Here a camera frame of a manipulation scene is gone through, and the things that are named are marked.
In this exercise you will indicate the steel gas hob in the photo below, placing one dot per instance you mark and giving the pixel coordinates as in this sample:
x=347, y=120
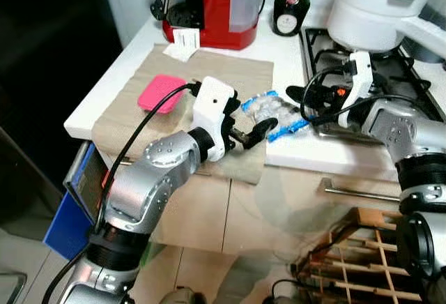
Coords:
x=397, y=74

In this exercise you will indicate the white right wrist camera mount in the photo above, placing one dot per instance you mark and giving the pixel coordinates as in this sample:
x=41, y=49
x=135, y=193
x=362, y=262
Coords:
x=360, y=74

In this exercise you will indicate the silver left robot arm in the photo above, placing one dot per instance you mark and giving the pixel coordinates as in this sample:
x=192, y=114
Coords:
x=150, y=171

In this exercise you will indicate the wooden wine rack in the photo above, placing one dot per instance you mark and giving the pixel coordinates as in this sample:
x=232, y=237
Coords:
x=362, y=217

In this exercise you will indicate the red coffee machine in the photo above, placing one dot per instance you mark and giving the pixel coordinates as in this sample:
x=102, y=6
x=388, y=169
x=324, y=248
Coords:
x=212, y=4

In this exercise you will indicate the pink plastic container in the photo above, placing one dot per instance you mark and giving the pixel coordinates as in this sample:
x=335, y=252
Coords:
x=160, y=91

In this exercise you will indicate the green box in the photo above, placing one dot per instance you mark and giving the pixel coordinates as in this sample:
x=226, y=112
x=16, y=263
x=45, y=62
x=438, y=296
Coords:
x=150, y=255

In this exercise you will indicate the dark green glass bottle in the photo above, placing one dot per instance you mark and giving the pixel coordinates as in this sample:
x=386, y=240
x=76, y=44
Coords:
x=290, y=21

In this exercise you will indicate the blue folder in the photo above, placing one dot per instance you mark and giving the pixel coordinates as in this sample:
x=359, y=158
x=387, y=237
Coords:
x=66, y=227

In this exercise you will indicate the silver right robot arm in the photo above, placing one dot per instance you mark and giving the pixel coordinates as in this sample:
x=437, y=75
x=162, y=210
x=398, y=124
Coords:
x=397, y=126

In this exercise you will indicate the beige kitchen cabinet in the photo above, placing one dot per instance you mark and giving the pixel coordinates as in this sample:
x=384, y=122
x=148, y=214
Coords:
x=279, y=206

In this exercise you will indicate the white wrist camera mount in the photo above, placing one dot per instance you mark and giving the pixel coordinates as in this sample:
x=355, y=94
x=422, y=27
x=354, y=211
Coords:
x=360, y=74
x=212, y=102

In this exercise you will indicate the blue printed plastic bread bag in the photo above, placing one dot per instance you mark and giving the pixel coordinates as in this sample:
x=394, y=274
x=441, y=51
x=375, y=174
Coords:
x=261, y=105

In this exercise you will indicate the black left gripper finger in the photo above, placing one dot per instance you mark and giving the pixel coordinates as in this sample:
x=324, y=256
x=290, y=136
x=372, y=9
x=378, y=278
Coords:
x=263, y=131

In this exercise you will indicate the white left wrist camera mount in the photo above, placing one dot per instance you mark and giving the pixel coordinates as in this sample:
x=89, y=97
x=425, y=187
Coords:
x=212, y=102

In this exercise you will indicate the white paper tag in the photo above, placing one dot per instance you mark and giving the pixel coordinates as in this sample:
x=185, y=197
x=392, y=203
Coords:
x=182, y=42

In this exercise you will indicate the beige cloth placemat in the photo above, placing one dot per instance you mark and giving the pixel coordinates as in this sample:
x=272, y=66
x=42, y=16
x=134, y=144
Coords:
x=223, y=67

